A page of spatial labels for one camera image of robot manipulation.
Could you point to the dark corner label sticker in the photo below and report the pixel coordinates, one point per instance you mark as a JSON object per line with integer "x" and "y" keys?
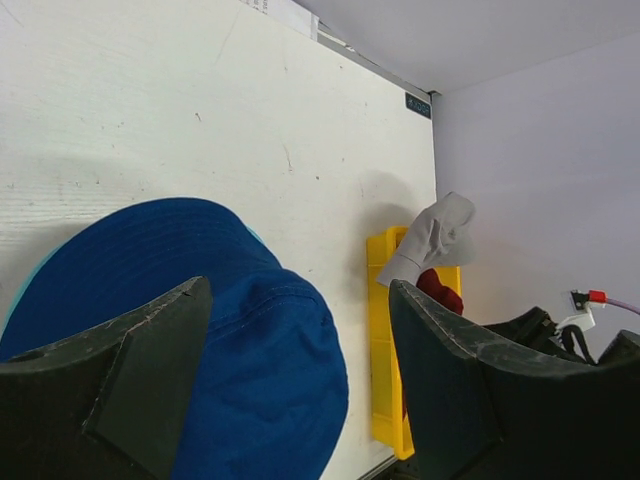
{"x": 418, "y": 106}

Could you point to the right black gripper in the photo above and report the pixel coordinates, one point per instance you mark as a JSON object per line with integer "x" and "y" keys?
{"x": 536, "y": 330}

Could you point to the teal bucket hat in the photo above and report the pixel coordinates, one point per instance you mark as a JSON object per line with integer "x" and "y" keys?
{"x": 128, "y": 259}

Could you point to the grey cap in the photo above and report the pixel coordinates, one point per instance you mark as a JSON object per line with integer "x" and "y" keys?
{"x": 438, "y": 237}

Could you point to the yellow plastic tray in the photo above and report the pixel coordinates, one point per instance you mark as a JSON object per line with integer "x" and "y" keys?
{"x": 390, "y": 422}

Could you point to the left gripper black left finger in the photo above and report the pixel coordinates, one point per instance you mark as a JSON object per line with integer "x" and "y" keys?
{"x": 109, "y": 402}

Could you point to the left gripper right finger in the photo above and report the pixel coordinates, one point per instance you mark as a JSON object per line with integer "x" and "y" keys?
{"x": 483, "y": 406}

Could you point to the blue bucket hat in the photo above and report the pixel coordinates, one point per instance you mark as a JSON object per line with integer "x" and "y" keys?
{"x": 271, "y": 398}

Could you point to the dark red hat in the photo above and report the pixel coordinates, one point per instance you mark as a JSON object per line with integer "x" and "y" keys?
{"x": 430, "y": 284}

